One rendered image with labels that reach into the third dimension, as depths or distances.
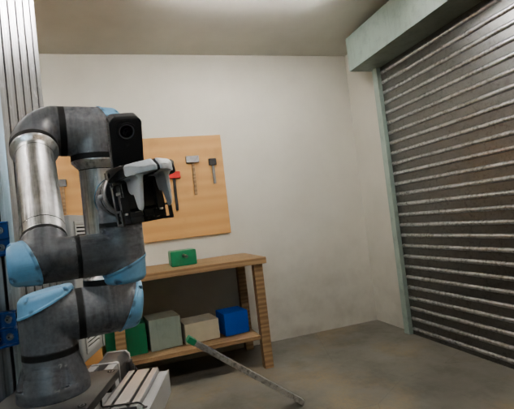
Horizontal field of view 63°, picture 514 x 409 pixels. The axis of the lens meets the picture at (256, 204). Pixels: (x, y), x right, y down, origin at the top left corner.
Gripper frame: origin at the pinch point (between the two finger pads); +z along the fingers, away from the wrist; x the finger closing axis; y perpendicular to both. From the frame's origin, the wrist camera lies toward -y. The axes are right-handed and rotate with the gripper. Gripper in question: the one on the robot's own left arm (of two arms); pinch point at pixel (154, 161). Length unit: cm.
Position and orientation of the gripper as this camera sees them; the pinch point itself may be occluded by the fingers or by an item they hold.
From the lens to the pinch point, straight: 51.7
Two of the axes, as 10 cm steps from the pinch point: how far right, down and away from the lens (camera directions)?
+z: 4.5, -0.5, -8.9
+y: 1.8, 9.8, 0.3
